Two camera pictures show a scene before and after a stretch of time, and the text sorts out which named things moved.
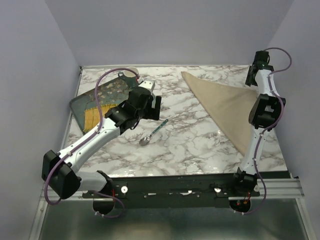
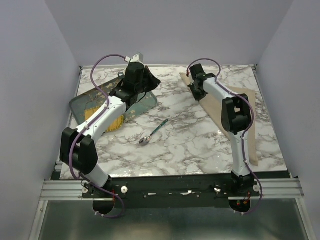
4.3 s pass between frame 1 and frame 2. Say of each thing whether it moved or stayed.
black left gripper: moved
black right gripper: moved
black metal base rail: stayed
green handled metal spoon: stayed
